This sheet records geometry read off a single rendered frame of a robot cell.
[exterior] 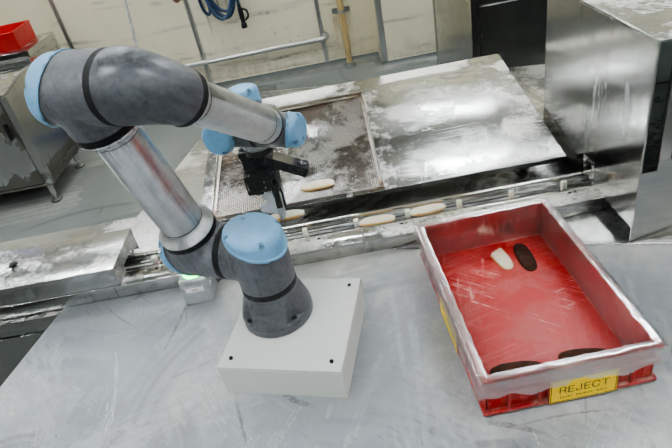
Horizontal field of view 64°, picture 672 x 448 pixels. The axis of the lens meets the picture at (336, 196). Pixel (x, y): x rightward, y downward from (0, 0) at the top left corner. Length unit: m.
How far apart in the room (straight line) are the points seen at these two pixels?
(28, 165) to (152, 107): 3.29
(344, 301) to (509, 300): 0.36
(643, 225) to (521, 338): 0.43
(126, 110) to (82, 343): 0.80
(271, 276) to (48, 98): 0.49
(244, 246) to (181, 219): 0.13
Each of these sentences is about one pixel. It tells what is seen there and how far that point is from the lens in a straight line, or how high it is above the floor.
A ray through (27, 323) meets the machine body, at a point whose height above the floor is 0.79.
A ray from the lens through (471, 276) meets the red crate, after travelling 1.31.
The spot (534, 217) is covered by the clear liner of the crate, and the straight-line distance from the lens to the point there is 1.39.
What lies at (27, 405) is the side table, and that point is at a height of 0.82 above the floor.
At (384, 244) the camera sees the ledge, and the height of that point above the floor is 0.84.
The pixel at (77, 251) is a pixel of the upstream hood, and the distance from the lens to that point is 1.63.
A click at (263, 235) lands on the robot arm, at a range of 1.04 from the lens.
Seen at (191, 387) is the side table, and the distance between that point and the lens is 1.24.
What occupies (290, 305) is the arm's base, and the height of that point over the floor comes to 0.95.
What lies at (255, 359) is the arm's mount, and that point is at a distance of 1.12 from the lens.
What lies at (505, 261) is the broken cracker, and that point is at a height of 0.83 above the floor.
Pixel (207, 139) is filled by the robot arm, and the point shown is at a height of 1.24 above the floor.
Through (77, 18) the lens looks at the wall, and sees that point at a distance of 5.38.
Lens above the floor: 1.71
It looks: 33 degrees down
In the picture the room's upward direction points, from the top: 12 degrees counter-clockwise
